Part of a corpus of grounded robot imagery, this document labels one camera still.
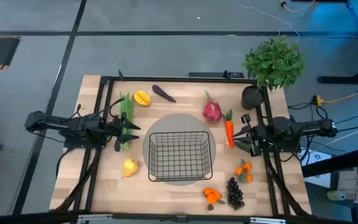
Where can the green leafy plant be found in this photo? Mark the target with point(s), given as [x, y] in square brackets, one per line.
[273, 63]

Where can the purple eggplant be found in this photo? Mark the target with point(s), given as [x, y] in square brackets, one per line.
[163, 93]

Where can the black desk frame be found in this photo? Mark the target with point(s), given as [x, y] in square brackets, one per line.
[337, 80]

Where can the pink dragon fruit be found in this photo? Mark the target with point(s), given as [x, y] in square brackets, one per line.
[212, 109]

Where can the black plant pot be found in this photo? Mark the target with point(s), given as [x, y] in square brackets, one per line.
[251, 98]

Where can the green okra bunch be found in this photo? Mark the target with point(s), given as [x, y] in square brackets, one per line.
[126, 107]

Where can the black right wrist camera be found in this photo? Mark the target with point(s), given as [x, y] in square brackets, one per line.
[246, 119]

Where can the black aluminium frame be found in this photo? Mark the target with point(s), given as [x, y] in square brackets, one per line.
[182, 79]

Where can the black bar on frame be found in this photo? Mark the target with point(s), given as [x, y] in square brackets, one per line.
[210, 74]

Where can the cardboard box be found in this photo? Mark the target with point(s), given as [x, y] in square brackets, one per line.
[348, 183]

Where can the orange carrot with green top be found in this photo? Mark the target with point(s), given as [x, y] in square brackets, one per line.
[229, 132]

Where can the yellow pear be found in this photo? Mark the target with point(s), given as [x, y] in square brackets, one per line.
[130, 167]

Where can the green roll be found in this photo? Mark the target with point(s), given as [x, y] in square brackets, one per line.
[334, 195]

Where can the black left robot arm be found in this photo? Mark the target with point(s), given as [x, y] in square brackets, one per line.
[57, 123]

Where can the yellow star fruit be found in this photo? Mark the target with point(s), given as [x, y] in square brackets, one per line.
[142, 98]

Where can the orange tangerine bunch with leaves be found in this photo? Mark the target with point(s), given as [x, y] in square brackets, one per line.
[212, 196]
[244, 172]

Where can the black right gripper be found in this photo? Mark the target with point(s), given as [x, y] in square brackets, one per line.
[259, 138]

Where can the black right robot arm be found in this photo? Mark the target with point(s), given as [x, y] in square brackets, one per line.
[300, 127]

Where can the round grey mat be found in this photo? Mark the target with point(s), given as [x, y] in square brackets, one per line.
[179, 123]

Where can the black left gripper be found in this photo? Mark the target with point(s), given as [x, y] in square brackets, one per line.
[113, 129]

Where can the black grape bunch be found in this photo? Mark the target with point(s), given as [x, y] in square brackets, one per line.
[235, 193]

